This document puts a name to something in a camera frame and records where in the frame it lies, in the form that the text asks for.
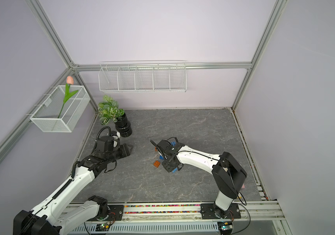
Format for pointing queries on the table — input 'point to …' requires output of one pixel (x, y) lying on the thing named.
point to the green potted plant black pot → (108, 109)
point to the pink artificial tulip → (67, 94)
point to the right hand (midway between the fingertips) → (170, 163)
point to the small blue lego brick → (160, 157)
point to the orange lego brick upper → (155, 150)
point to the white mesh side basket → (46, 117)
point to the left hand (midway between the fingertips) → (130, 148)
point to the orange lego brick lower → (156, 163)
